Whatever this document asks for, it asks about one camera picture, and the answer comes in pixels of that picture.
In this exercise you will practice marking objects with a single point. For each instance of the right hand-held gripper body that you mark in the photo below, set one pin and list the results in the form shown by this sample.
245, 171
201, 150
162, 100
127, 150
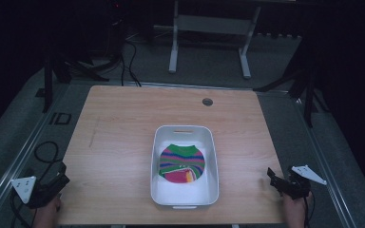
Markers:
296, 186

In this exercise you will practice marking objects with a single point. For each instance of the person's right hand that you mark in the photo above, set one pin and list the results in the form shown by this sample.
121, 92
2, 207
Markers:
294, 212

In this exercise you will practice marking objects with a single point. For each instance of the person's left hand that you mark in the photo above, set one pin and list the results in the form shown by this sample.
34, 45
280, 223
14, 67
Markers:
48, 213

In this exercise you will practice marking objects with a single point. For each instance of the colourful striped knitted cloth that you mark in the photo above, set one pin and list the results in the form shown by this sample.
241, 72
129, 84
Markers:
181, 160

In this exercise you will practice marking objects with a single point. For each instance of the white plastic bin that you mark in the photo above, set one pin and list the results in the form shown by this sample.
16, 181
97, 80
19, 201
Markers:
185, 198

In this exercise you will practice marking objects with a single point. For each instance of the black metal stand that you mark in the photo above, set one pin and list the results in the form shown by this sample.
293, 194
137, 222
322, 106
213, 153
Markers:
48, 85
309, 95

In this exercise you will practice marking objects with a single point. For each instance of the round table grommet hole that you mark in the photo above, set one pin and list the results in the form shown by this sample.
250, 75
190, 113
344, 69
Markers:
207, 102

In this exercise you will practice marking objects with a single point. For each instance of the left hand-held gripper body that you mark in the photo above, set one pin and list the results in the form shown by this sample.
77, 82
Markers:
41, 193

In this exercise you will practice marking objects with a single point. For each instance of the metal floor rail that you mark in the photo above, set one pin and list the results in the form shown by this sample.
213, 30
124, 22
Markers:
323, 164
19, 152

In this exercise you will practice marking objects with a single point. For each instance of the white metal desk frame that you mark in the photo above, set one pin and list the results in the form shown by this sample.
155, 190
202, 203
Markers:
214, 24

